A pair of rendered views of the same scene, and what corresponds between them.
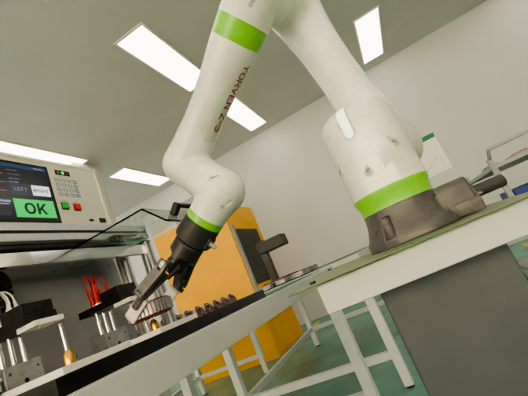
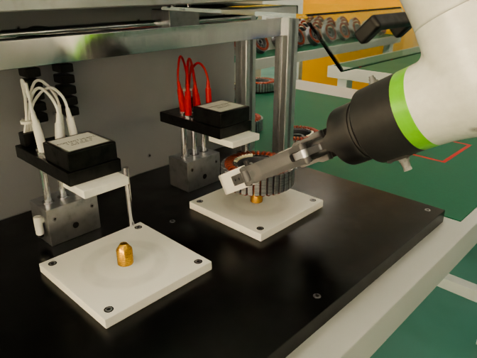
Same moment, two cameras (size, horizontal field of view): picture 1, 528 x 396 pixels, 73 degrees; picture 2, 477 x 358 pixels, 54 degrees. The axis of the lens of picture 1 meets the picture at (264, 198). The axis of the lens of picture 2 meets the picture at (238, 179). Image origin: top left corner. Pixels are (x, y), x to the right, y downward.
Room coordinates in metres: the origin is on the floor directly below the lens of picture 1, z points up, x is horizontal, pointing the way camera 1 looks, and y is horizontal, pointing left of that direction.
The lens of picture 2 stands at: (0.29, 0.11, 1.10)
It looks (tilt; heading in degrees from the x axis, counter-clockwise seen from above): 23 degrees down; 26
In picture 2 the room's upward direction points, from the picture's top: straight up
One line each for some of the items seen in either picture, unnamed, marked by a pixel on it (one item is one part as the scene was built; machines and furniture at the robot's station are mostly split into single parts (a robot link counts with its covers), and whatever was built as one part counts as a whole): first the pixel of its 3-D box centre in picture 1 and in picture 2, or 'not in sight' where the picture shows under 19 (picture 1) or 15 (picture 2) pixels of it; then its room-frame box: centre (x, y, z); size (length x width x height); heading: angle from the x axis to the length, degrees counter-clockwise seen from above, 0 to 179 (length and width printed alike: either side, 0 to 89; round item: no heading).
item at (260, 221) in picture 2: (156, 331); (256, 204); (0.90, 0.37, 0.78); 0.15 x 0.15 x 0.01; 72
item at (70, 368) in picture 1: (71, 368); (125, 266); (0.67, 0.45, 0.78); 0.15 x 0.15 x 0.01; 72
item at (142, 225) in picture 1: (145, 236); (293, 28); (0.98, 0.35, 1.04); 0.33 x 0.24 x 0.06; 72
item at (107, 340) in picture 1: (111, 342); (194, 167); (0.94, 0.51, 0.80); 0.08 x 0.05 x 0.06; 162
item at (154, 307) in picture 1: (149, 309); (258, 172); (0.89, 0.37, 0.83); 0.11 x 0.11 x 0.04
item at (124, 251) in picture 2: (68, 357); (124, 253); (0.67, 0.45, 0.80); 0.02 x 0.02 x 0.03
